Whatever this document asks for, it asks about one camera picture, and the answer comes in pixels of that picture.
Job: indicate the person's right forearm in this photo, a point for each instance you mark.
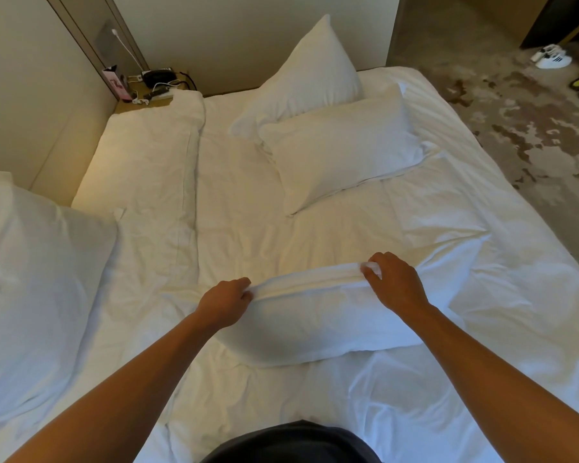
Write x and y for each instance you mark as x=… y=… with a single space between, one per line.
x=492 y=385

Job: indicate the black remote control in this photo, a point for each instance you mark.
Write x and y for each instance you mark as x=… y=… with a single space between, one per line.
x=157 y=93

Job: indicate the person's black shirt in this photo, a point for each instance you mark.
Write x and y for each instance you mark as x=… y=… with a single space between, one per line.
x=294 y=446

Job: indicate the large white pillow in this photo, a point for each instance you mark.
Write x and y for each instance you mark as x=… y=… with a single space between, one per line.
x=34 y=294

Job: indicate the pink box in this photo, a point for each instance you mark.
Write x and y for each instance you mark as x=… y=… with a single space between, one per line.
x=117 y=84

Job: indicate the dark wooden furniture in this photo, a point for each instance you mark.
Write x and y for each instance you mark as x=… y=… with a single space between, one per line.
x=552 y=16

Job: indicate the bed with white sheet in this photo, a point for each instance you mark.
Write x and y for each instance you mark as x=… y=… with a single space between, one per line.
x=502 y=303

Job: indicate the person's left hand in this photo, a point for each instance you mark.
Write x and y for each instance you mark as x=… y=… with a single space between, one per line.
x=222 y=303

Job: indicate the person's left forearm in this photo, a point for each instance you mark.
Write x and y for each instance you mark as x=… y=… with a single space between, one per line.
x=125 y=395

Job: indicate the white sneaker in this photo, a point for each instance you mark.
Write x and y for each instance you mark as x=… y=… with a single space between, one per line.
x=544 y=52
x=556 y=61

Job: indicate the folded white duvet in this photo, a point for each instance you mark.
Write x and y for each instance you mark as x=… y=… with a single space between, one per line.
x=142 y=173

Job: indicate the person's right thumb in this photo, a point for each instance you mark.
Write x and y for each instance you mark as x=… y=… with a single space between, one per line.
x=369 y=278

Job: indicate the black telephone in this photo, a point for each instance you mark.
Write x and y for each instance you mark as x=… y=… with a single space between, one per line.
x=157 y=77

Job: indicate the person's left thumb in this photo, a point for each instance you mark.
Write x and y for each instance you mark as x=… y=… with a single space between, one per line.
x=246 y=297

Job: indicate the wooden nightstand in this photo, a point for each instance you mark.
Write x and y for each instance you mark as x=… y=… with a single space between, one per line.
x=125 y=106

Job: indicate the person's right hand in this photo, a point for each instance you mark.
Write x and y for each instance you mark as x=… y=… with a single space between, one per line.
x=398 y=284

